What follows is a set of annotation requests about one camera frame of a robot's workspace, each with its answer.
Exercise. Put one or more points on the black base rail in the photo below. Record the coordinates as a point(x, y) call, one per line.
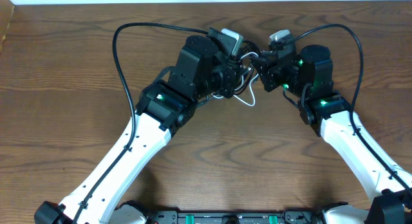
point(289, 216)

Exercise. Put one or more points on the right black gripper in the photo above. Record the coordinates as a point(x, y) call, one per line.
point(269, 69)

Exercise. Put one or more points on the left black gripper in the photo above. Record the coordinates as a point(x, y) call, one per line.
point(230, 77)

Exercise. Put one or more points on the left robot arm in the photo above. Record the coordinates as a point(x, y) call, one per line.
point(208, 63)

